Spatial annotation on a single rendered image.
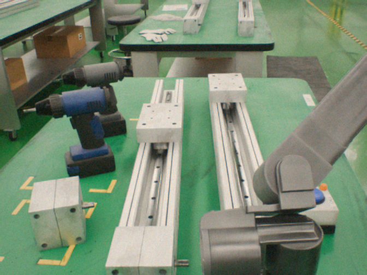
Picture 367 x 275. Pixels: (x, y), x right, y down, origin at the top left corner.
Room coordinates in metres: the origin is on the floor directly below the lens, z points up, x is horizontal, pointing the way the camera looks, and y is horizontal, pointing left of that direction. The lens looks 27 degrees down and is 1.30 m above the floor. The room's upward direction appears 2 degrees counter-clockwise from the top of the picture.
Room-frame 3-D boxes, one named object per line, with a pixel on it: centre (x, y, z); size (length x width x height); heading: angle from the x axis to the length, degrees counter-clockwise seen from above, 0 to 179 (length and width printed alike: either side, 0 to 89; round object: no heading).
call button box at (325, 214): (0.61, -0.25, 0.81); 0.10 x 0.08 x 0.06; 88
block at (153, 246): (0.46, 0.06, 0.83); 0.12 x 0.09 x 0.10; 88
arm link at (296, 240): (0.31, -0.11, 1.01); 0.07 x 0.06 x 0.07; 92
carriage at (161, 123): (0.91, 0.05, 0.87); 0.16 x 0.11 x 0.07; 178
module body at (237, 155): (0.90, -0.13, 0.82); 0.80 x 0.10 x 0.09; 178
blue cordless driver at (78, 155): (0.84, 0.27, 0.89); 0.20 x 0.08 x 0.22; 110
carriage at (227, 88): (1.15, -0.14, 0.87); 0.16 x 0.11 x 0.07; 178
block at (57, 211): (0.62, 0.24, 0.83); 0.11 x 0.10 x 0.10; 103
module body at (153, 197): (0.91, 0.05, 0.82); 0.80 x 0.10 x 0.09; 178
